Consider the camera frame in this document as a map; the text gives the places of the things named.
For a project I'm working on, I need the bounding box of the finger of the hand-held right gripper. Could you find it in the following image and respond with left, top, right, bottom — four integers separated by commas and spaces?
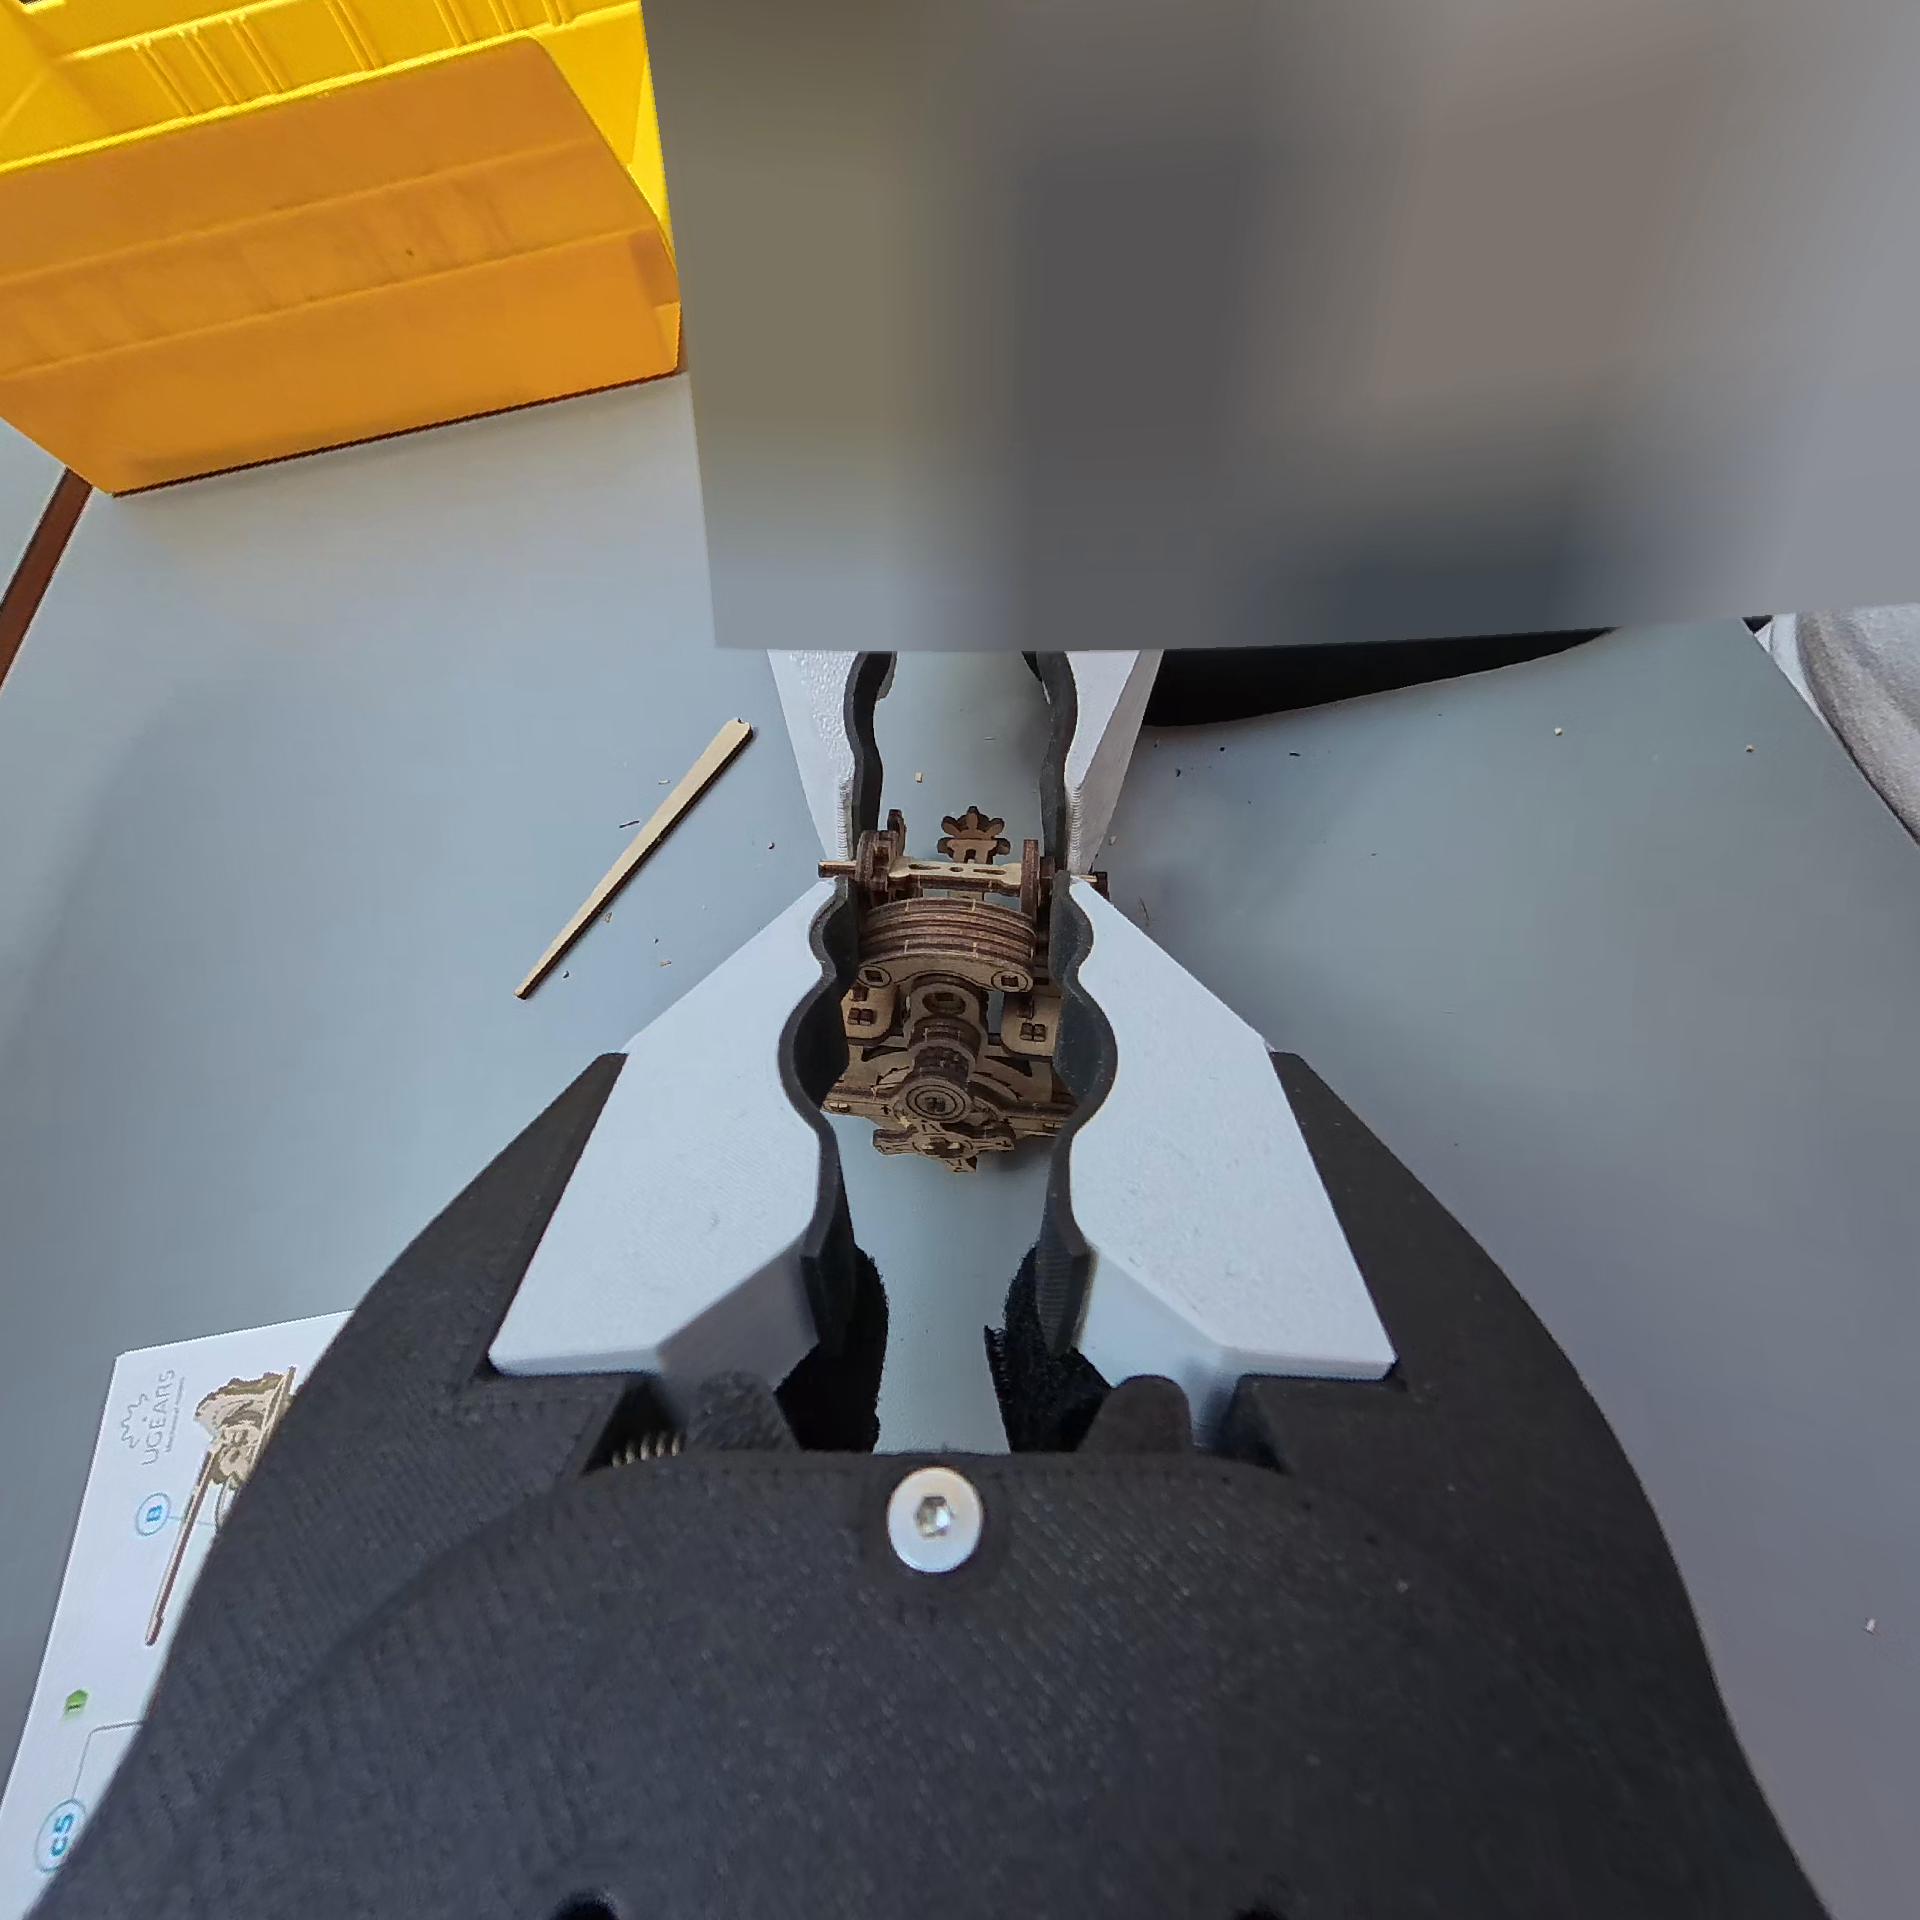
1036, 646, 1166, 889
769, 646, 898, 889

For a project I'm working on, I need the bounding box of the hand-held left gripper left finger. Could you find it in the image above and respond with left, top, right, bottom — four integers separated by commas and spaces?
488, 885, 865, 1382

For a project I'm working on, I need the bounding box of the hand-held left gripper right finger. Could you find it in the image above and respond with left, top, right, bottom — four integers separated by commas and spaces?
1036, 877, 1402, 1382

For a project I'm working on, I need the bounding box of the wooden mechanical model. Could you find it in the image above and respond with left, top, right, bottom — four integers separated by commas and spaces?
817, 804, 1104, 1174

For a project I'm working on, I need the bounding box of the grey desk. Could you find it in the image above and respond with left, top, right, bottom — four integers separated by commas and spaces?
0, 346, 1920, 1920

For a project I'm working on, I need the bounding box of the black honeycomb cushion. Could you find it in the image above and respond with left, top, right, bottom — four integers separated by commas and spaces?
1147, 627, 1614, 729

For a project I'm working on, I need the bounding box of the thin wooden stick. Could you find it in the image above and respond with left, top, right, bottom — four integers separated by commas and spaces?
514, 717, 755, 1002

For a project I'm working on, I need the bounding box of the yellow plastic bin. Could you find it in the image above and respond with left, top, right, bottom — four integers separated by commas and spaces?
0, 0, 686, 497

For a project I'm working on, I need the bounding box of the illustrated instruction booklet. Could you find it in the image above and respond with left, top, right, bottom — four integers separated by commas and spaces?
0, 1309, 355, 1920

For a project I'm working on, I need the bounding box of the person's white shirt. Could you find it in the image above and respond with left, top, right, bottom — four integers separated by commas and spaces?
1746, 604, 1920, 842

